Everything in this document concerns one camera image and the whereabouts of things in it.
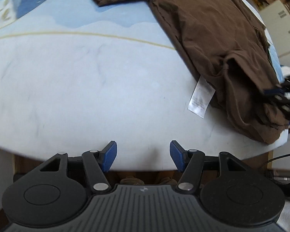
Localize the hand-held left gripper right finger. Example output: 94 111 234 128
169 140 250 195

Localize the black cable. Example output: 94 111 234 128
266 151 290 170

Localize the tan slipper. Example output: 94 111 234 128
119 176 145 186
159 177 178 185

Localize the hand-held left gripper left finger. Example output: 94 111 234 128
40 140 118 195

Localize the brown t-shirt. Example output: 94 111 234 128
74 0 289 144

